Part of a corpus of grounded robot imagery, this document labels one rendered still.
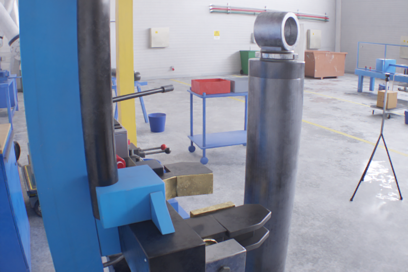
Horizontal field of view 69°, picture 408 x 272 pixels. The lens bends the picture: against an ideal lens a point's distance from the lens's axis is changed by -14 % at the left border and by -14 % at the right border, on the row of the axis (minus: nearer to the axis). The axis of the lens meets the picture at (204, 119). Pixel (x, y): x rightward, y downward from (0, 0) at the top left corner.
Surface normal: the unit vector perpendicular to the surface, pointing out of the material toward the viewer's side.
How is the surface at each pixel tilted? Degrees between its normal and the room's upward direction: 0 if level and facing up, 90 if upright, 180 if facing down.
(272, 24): 76
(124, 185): 0
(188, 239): 0
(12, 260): 90
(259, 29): 87
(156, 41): 90
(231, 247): 0
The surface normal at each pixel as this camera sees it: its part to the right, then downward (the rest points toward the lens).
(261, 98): -0.62, 0.18
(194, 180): 0.21, 0.23
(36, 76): 0.46, 0.21
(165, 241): 0.00, -0.97
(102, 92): 0.72, 0.17
